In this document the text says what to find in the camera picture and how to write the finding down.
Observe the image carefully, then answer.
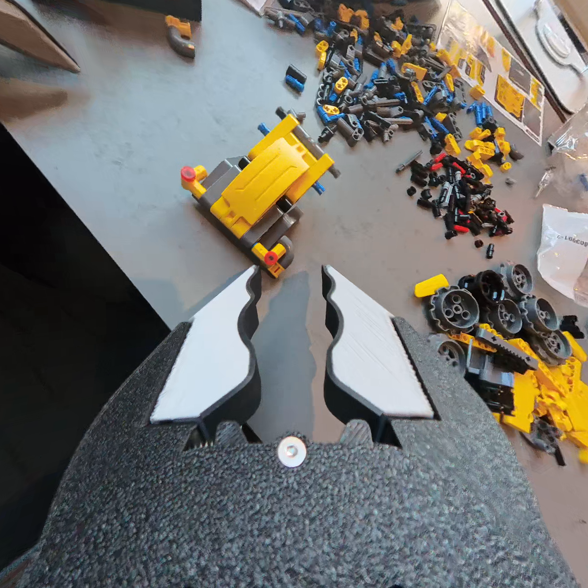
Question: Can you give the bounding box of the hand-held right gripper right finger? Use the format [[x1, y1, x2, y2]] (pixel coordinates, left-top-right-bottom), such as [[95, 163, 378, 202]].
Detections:
[[322, 265, 436, 433]]

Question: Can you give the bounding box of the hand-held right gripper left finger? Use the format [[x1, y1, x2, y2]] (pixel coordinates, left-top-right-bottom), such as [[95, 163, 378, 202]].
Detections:
[[150, 265, 262, 430]]

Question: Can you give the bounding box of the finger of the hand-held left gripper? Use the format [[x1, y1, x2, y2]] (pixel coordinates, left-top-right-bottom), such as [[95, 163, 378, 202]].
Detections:
[[0, 0, 81, 74], [0, 78, 70, 124]]

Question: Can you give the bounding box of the grey elbow pipe yellow ring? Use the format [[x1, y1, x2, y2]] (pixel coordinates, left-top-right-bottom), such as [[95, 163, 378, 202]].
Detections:
[[164, 15, 197, 59]]

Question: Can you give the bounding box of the yellow panel vehicle assembly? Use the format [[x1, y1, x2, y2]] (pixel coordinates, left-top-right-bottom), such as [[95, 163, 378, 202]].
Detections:
[[180, 108, 341, 279]]

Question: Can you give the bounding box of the grey desk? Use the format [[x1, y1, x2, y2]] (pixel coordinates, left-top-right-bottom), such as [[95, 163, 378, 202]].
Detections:
[[0, 0, 588, 582]]

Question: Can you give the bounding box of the yellow wedge panel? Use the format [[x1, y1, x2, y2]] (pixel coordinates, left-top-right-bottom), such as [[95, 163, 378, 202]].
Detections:
[[414, 274, 450, 298]]

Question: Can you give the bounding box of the wheeled yellow black chassis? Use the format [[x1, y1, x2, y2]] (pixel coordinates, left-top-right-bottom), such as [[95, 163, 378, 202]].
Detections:
[[425, 261, 588, 466]]

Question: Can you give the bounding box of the grey axle beam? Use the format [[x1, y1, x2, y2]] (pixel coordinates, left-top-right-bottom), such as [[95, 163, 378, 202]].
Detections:
[[396, 150, 424, 175]]

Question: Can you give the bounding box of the pile of small building pieces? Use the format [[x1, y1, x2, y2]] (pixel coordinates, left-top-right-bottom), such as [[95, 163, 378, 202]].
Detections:
[[264, 0, 525, 258]]

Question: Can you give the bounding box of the small clear plastic bag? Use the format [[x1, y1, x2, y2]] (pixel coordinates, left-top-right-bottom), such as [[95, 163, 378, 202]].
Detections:
[[534, 105, 588, 203]]

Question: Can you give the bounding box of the yellow black sticker sheet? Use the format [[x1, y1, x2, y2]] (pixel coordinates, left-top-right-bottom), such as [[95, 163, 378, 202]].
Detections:
[[436, 0, 547, 146]]

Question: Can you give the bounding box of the white flat device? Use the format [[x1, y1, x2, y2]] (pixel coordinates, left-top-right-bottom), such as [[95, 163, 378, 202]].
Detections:
[[487, 0, 588, 114]]

